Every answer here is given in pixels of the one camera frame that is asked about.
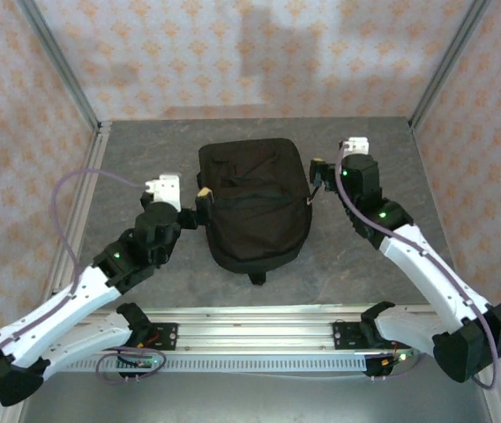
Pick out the slotted grey cable duct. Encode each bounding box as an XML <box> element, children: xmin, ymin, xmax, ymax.
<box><xmin>34</xmin><ymin>355</ymin><xmax>369</xmax><ymax>374</ymax></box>

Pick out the aluminium frame post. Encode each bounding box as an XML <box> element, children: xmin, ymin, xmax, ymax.
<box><xmin>408</xmin><ymin>0</ymin><xmax>494</xmax><ymax>129</ymax></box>
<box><xmin>14</xmin><ymin>0</ymin><xmax>101</xmax><ymax>131</ymax></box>

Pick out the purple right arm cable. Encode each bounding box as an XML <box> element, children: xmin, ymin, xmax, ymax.
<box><xmin>336</xmin><ymin>143</ymin><xmax>498</xmax><ymax>391</ymax></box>

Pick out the black backpack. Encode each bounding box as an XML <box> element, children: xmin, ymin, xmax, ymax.
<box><xmin>196</xmin><ymin>137</ymin><xmax>314</xmax><ymax>286</ymax></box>

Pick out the aluminium side rail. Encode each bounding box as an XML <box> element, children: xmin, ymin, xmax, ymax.
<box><xmin>41</xmin><ymin>122</ymin><xmax>114</xmax><ymax>317</ymax></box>

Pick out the aluminium frame leg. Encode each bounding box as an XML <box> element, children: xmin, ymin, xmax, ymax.
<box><xmin>0</xmin><ymin>403</ymin><xmax>26</xmax><ymax>423</ymax></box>
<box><xmin>483</xmin><ymin>382</ymin><xmax>501</xmax><ymax>423</ymax></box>

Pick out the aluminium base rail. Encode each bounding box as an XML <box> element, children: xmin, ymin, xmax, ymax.
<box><xmin>14</xmin><ymin>306</ymin><xmax>494</xmax><ymax>353</ymax></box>

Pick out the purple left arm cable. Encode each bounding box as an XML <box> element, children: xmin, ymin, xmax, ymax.
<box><xmin>0</xmin><ymin>169</ymin><xmax>168</xmax><ymax>413</ymax></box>

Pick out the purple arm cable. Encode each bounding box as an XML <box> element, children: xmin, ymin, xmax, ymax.
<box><xmin>0</xmin><ymin>169</ymin><xmax>168</xmax><ymax>413</ymax></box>
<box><xmin>336</xmin><ymin>143</ymin><xmax>498</xmax><ymax>391</ymax></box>

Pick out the grey metal sheet panel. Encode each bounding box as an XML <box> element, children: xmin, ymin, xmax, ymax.
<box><xmin>19</xmin><ymin>369</ymin><xmax>498</xmax><ymax>423</ymax></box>

